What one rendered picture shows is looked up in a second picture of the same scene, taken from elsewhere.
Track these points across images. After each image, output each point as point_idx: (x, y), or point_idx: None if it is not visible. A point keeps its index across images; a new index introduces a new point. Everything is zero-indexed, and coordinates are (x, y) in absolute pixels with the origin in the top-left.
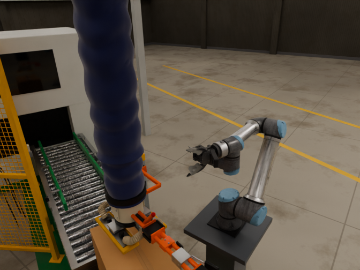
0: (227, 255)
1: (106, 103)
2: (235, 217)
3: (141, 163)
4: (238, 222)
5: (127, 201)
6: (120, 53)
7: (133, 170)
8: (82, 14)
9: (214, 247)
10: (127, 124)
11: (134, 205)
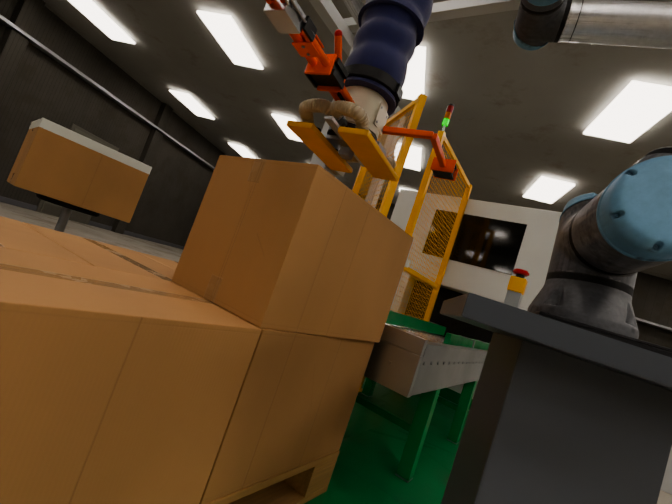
0: (454, 308)
1: None
2: (586, 277)
3: (396, 24)
4: (595, 305)
5: (346, 67)
6: None
7: (375, 20)
8: None
9: (450, 306)
10: None
11: (350, 78)
